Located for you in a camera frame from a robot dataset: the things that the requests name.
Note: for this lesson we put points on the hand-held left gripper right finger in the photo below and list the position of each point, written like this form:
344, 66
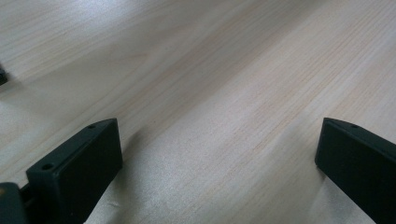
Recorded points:
358, 168

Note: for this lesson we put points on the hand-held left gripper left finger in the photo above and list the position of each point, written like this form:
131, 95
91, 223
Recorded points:
77, 174

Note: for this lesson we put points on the black two-tier shelf rack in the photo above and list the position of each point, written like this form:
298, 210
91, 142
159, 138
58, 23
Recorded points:
2, 76

